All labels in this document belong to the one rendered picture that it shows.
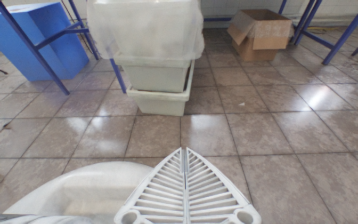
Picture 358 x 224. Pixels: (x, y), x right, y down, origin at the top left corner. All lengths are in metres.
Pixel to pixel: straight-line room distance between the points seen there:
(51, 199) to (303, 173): 1.06
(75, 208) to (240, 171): 0.72
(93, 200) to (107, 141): 0.54
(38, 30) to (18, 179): 1.13
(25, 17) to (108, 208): 1.54
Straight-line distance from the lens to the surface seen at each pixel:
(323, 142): 1.23
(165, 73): 0.78
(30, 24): 1.73
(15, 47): 1.96
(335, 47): 2.15
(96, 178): 0.49
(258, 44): 1.70
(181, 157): 0.16
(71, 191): 0.54
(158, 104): 0.95
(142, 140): 0.93
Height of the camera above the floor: 0.76
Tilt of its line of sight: 47 degrees down
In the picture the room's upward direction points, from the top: 3 degrees counter-clockwise
